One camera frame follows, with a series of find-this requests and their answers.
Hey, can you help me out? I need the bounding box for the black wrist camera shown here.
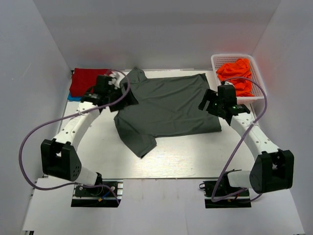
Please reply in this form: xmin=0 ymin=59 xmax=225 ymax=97
xmin=218 ymin=84 xmax=237 ymax=106
xmin=93 ymin=75 xmax=115 ymax=95

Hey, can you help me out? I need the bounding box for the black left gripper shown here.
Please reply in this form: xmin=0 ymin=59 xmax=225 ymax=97
xmin=107 ymin=83 xmax=139 ymax=113

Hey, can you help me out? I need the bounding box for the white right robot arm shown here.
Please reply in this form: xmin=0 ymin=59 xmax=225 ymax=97
xmin=199 ymin=85 xmax=294 ymax=195

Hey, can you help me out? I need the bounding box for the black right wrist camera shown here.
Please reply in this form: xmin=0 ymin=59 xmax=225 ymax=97
xmin=218 ymin=84 xmax=237 ymax=106

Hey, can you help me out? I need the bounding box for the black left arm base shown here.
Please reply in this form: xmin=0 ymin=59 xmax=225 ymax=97
xmin=71 ymin=180 xmax=123 ymax=208

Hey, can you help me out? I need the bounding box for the folded red t-shirt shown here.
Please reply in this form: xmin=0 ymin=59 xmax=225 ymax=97
xmin=69 ymin=68 xmax=112 ymax=97

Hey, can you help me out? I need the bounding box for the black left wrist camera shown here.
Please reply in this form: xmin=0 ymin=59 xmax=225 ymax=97
xmin=93 ymin=75 xmax=115 ymax=95

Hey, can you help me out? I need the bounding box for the folded blue t-shirt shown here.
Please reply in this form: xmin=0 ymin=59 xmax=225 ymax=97
xmin=67 ymin=93 xmax=82 ymax=102

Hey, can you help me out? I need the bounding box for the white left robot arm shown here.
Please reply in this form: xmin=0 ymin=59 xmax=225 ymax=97
xmin=41 ymin=76 xmax=138 ymax=195

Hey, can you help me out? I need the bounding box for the white plastic basket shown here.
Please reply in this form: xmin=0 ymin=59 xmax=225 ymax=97
xmin=211 ymin=54 xmax=266 ymax=104

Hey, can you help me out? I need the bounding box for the dark grey t-shirt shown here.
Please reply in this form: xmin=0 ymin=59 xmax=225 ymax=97
xmin=114 ymin=68 xmax=222 ymax=158

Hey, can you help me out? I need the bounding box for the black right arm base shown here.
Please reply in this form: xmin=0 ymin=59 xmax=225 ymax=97
xmin=199 ymin=170 xmax=251 ymax=209

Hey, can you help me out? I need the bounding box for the orange t-shirt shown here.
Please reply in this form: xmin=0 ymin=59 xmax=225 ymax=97
xmin=216 ymin=58 xmax=253 ymax=97

